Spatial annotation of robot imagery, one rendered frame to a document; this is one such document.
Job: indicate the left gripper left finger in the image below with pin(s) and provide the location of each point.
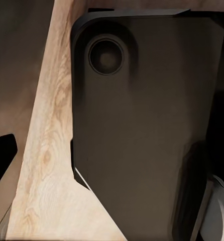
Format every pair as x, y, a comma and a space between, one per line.
8, 150

